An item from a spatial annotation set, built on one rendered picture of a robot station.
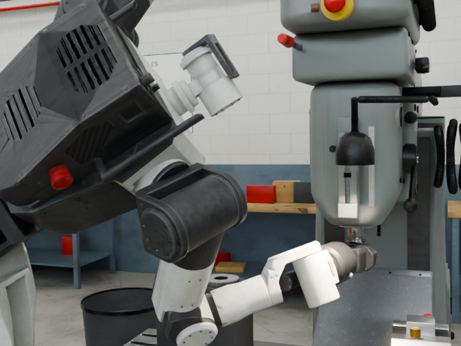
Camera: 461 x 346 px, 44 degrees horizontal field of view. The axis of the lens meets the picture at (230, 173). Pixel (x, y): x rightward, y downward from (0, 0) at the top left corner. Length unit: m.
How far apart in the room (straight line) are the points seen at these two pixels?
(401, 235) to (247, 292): 0.73
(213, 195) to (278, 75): 4.94
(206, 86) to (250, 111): 4.85
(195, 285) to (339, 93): 0.54
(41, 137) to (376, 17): 0.65
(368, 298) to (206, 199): 0.97
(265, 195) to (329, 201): 3.95
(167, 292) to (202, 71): 0.38
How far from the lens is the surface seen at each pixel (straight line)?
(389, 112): 1.27
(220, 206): 0.87
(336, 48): 1.24
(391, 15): 1.16
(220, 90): 0.99
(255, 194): 5.25
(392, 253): 1.75
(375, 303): 1.74
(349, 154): 1.07
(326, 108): 1.27
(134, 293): 3.50
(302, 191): 5.19
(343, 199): 1.24
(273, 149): 5.77
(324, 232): 1.77
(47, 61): 0.92
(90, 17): 0.92
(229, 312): 1.12
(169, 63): 6.23
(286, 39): 1.13
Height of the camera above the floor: 1.52
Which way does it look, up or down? 4 degrees down
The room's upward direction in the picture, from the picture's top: 1 degrees counter-clockwise
